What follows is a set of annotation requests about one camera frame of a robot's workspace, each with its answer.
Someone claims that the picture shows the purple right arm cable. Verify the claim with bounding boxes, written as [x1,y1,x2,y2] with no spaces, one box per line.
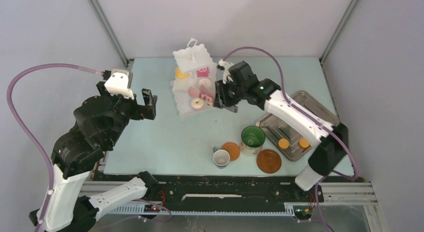
[221,46,360,231]

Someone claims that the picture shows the large wooden coaster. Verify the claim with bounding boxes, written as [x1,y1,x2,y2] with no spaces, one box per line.
[256,149,282,174]

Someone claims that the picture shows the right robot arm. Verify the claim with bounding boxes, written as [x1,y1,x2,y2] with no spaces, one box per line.
[213,60,349,201]

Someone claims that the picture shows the stainless steel tray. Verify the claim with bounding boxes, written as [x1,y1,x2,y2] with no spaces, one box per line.
[255,90,340,162]

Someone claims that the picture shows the white glazed donut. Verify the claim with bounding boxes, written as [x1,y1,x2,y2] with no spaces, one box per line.
[190,97,205,110]

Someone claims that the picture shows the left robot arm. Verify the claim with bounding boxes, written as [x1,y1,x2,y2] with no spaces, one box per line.
[29,86,159,232]

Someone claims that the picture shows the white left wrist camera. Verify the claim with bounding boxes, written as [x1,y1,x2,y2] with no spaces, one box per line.
[104,68,135,100]

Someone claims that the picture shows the small white grey cup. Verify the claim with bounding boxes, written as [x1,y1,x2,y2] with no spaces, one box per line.
[212,147,230,169]

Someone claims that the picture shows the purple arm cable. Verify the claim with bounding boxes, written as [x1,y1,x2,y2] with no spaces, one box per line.
[6,63,107,232]
[221,46,360,231]

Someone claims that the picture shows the white three-tier dessert stand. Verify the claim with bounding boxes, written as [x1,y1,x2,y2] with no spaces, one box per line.
[170,38,218,117]

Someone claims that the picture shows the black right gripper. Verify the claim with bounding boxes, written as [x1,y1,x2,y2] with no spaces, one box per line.
[213,78,247,109]

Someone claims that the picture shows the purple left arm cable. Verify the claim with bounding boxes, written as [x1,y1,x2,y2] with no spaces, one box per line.
[6,63,107,232]

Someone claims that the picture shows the small wooden coaster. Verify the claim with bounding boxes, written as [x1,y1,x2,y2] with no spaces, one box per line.
[221,142,241,162]

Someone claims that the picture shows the pink-tipped metal tongs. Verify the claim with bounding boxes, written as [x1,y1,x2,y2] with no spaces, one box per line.
[187,85,216,106]

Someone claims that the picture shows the round biscuit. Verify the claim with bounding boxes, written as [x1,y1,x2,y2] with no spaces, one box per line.
[277,138,290,150]
[298,137,310,150]

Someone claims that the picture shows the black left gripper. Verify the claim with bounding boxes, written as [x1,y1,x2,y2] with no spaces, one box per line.
[99,80,159,146]

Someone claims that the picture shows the large floral green-inside mug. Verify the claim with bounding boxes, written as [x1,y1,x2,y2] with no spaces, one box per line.
[240,125,266,157]

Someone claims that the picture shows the yellow swirl roll cake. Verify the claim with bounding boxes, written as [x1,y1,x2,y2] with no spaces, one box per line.
[175,67,189,79]

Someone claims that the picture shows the white round cream cake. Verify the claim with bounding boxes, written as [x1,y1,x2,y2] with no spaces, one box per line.
[198,77,213,89]

